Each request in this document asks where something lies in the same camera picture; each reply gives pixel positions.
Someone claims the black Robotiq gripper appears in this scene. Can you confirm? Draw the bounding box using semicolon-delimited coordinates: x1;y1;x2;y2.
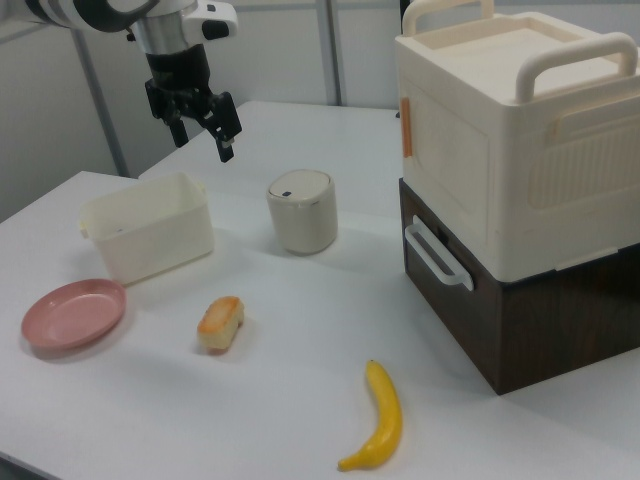
144;43;244;162

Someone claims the beige trash can with lid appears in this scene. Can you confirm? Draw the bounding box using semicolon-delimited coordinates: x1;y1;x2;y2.
264;169;339;257

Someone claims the white translucent plastic container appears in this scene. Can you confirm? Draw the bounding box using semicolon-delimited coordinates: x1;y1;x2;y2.
78;172;216;287

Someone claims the toasted bread piece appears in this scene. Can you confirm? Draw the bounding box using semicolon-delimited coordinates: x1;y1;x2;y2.
197;295;247;355

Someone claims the pink plate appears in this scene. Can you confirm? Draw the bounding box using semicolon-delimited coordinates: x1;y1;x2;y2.
20;278;128;351

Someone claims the cream toy microwave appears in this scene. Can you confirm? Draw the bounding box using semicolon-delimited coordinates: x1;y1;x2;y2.
393;0;640;281

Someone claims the yellow banana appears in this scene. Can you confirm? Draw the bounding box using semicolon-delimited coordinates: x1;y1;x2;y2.
337;359;404;472

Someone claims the dark brown wooden drawer box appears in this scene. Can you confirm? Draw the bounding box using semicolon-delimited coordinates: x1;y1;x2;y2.
398;177;640;396

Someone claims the orange microwave door handle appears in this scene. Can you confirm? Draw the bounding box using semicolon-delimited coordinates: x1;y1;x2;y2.
401;97;415;159

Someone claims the white drawer handle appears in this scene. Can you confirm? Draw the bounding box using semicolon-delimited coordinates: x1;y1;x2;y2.
403;215;475;291

